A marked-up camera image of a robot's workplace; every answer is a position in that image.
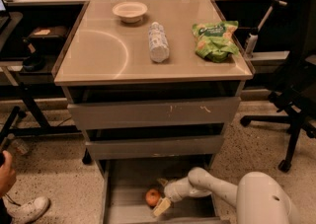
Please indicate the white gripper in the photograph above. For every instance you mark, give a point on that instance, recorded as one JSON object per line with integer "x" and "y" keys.
{"x": 174, "y": 190}

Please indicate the orange fruit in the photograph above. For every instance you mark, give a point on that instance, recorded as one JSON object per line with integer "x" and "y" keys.
{"x": 152, "y": 197}

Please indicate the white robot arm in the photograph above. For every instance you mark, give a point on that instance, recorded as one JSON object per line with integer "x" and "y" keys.
{"x": 258, "y": 198}

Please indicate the grey open bottom drawer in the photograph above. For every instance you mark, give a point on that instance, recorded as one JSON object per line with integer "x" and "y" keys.
{"x": 128, "y": 180}

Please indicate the grey middle drawer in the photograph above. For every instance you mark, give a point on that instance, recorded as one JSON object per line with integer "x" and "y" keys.
{"x": 154, "y": 147}

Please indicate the grey top drawer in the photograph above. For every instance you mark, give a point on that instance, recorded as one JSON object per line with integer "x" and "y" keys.
{"x": 153, "y": 113}

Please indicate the grey drawer cabinet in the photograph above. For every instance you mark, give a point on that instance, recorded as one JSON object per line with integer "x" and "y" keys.
{"x": 109, "y": 61}

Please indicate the person's hand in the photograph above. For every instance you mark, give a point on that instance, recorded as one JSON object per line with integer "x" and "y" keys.
{"x": 7, "y": 174}

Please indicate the white sneaker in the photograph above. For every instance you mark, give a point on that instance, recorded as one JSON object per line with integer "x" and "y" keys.
{"x": 30, "y": 211}

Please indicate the clear plastic water bottle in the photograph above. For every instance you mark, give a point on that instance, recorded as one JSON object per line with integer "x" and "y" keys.
{"x": 158, "y": 45}

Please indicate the plastic bottle on floor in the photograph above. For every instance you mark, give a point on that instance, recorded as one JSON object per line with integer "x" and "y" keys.
{"x": 18, "y": 144}

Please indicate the black office chair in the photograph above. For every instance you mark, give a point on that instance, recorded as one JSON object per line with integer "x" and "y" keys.
{"x": 293, "y": 85}

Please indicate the green chip bag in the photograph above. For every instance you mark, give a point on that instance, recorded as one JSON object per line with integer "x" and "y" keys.
{"x": 214, "y": 40}

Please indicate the white spray bottle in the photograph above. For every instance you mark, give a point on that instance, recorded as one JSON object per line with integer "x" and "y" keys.
{"x": 250, "y": 42}

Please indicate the white paper bowl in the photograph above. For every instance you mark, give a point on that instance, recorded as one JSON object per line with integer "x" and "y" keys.
{"x": 130, "y": 12}

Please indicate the black box on shelf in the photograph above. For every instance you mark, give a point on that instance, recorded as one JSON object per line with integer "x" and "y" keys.
{"x": 48, "y": 36}

